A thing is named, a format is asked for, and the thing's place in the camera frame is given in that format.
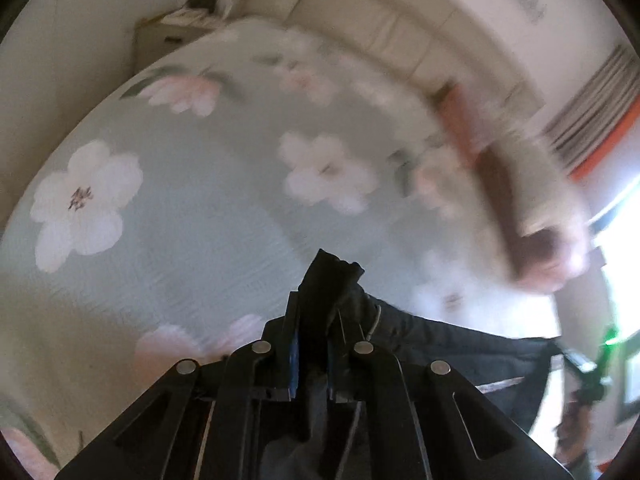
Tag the folded pink quilt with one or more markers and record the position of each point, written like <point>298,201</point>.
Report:
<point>500,195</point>

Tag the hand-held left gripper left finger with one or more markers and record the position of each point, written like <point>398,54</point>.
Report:
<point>294,360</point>

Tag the black hooded jacket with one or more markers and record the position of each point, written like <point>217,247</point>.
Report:
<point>330,280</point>

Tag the beige nightstand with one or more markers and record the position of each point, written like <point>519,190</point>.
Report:
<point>165,40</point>

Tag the cream dotted pillow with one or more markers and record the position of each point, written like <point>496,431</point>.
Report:
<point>545,185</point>

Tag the person's right forearm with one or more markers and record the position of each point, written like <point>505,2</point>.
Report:
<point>575,430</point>

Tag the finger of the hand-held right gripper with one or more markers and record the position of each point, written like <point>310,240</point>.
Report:
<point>575,360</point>

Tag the small dark picture frame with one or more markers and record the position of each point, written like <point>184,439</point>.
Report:
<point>202,0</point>

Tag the orange curtain strip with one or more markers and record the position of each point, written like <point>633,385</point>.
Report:
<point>607,145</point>

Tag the beige padded headboard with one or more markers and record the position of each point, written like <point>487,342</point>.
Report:
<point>380,25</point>

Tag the dark framed window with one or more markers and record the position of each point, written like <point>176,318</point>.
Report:
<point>622,270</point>

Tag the grey curtain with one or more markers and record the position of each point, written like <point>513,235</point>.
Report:
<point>595,105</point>

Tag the magazines on nightstand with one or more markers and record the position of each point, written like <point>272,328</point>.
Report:
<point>185,15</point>

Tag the bed with floral sheet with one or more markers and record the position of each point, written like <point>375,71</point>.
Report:
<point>200,210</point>

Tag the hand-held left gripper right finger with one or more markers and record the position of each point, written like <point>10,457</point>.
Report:
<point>345,350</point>

